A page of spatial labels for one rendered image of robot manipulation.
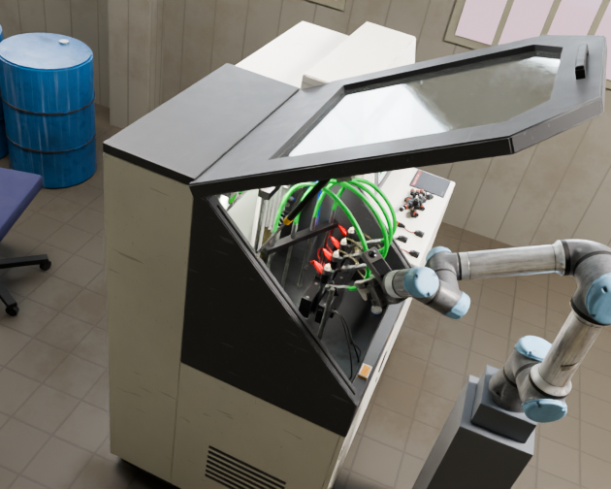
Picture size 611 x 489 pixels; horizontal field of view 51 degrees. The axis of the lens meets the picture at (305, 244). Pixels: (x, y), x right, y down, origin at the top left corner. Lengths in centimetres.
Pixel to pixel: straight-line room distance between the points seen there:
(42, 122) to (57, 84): 26
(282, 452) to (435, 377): 139
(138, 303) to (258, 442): 62
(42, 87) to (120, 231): 209
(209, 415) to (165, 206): 81
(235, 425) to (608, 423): 211
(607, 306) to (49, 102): 313
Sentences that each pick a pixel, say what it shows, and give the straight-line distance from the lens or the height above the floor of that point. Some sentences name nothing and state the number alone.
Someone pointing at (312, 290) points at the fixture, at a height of 98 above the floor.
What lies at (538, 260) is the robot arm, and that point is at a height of 146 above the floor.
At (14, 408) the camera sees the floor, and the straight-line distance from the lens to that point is 307.
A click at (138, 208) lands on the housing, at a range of 183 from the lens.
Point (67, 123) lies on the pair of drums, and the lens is 404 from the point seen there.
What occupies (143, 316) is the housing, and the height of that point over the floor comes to 92.
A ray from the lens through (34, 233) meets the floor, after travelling 392.
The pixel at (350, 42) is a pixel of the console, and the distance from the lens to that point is 257.
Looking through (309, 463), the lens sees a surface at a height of 59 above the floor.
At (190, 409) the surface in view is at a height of 58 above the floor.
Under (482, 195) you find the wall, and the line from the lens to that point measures 438.
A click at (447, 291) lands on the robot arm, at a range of 166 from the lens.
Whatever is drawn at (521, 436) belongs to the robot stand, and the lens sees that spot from 222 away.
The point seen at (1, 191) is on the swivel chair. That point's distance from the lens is 329.
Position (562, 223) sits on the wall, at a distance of 446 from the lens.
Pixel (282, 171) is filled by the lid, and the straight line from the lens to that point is 150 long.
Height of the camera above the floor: 241
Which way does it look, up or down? 38 degrees down
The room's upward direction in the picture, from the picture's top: 13 degrees clockwise
